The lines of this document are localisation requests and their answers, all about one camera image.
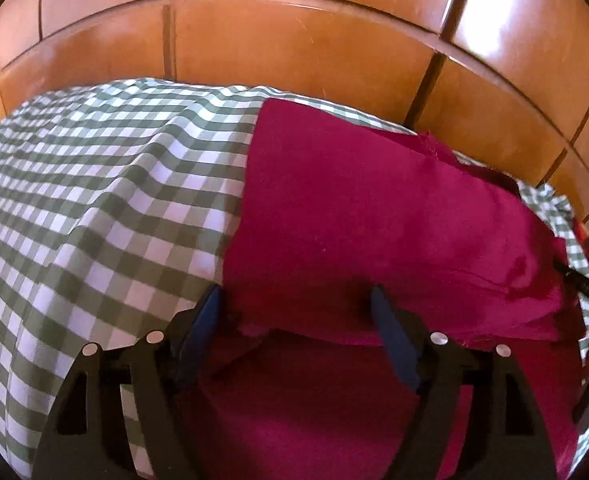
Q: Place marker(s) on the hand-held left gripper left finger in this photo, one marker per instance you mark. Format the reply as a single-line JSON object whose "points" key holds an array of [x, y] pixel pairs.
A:
{"points": [[202, 330]]}

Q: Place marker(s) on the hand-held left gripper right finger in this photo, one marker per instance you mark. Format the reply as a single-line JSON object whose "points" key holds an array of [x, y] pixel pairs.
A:
{"points": [[392, 335]]}

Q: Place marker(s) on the dark red cloth garment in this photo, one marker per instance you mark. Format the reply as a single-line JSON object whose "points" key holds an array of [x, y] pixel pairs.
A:
{"points": [[364, 210]]}

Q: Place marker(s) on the green checked bed sheet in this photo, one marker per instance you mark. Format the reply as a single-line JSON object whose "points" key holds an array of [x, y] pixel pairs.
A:
{"points": [[99, 185]]}

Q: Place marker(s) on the wooden wardrobe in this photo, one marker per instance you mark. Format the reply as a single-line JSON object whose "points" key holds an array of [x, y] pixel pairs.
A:
{"points": [[299, 40]]}

